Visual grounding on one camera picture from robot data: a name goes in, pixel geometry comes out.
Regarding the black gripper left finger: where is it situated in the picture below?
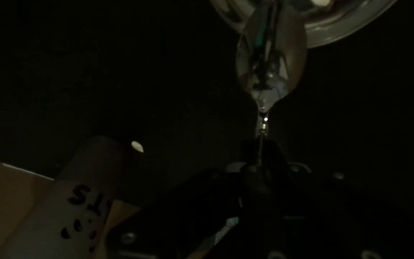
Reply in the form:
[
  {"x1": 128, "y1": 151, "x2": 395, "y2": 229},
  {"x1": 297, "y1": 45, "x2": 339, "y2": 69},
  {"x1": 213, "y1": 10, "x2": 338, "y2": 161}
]
[{"x1": 106, "y1": 164, "x2": 261, "y2": 259}]

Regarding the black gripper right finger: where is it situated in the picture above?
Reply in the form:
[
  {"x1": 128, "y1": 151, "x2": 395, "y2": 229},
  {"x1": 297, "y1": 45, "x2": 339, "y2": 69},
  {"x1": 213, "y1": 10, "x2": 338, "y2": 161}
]
[{"x1": 259, "y1": 138, "x2": 414, "y2": 259}]

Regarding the silver spoon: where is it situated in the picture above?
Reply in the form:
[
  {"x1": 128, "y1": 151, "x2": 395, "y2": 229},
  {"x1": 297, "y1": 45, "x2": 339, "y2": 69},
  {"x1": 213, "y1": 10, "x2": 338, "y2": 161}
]
[{"x1": 236, "y1": 0, "x2": 306, "y2": 164}]

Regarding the silver bowl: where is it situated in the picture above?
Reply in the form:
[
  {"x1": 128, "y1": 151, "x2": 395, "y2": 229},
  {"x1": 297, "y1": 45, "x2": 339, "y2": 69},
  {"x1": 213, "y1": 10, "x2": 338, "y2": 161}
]
[{"x1": 210, "y1": 0, "x2": 398, "y2": 49}]

